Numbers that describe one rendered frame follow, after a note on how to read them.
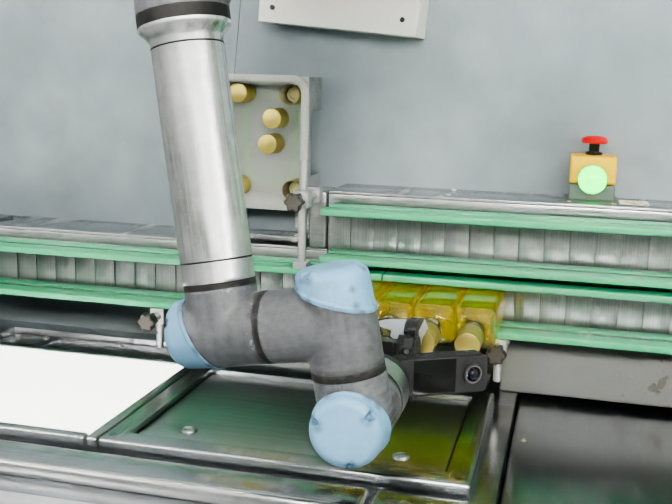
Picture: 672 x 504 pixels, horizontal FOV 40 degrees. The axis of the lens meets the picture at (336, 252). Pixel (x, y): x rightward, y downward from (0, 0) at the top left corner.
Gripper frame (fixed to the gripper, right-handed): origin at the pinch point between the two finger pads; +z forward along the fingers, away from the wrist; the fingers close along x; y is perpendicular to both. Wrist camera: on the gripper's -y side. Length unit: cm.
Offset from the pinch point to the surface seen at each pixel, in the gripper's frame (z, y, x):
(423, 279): 19.4, 3.3, -4.1
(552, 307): 27.9, -15.7, 0.6
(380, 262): 19.4, 9.9, -6.2
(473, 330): 1.5, -6.2, -1.7
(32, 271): 28, 75, 2
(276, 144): 35, 32, -22
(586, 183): 30.5, -19.5, -18.6
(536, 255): 27.9, -12.8, -7.4
